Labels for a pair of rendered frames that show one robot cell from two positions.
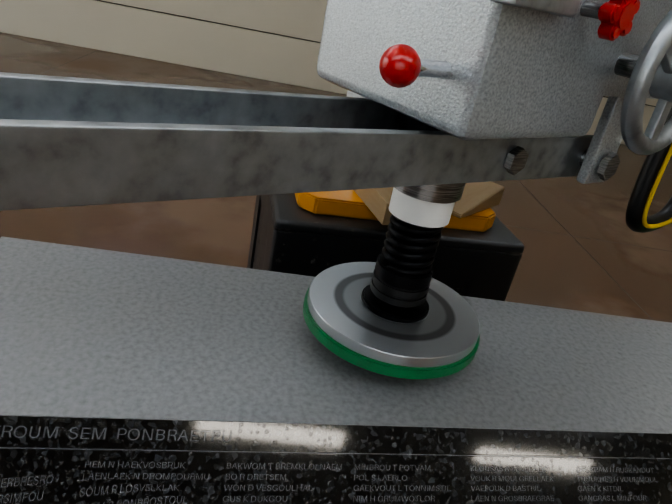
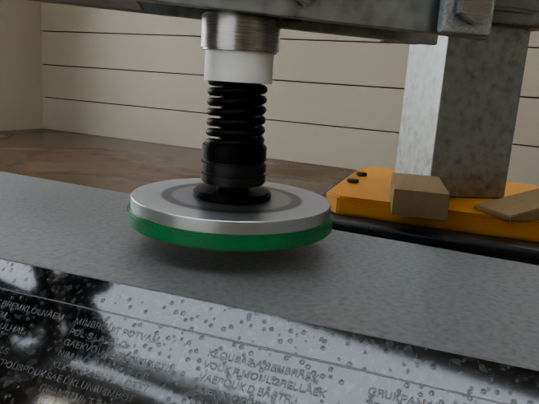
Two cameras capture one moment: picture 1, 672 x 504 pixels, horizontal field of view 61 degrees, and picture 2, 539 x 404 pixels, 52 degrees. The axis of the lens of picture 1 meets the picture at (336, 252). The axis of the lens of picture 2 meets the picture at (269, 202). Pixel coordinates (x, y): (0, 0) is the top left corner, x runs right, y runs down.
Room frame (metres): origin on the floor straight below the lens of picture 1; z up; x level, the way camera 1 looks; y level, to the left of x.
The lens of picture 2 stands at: (0.14, -0.43, 1.01)
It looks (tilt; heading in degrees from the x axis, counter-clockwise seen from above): 13 degrees down; 33
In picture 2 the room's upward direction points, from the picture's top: 4 degrees clockwise
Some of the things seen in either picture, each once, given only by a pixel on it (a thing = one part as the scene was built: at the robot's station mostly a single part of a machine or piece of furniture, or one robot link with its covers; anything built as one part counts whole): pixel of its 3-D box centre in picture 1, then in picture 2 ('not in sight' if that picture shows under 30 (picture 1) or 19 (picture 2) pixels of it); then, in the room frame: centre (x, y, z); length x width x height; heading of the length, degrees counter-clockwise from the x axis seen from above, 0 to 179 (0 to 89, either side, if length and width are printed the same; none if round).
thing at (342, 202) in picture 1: (381, 177); (444, 195); (1.47, -0.08, 0.76); 0.49 x 0.49 x 0.05; 14
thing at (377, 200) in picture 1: (388, 196); (417, 194); (1.21, -0.09, 0.81); 0.20 x 0.10 x 0.05; 22
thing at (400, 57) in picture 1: (420, 67); not in sight; (0.47, -0.04, 1.18); 0.08 x 0.03 x 0.03; 132
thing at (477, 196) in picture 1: (466, 194); (532, 201); (1.34, -0.28, 0.80); 0.20 x 0.10 x 0.05; 143
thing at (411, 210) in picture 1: (422, 200); (238, 64); (0.61, -0.08, 1.02); 0.07 x 0.07 x 0.04
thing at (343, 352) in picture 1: (392, 310); (231, 204); (0.61, -0.08, 0.88); 0.22 x 0.22 x 0.04
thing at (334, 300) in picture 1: (393, 307); (232, 201); (0.61, -0.08, 0.88); 0.21 x 0.21 x 0.01
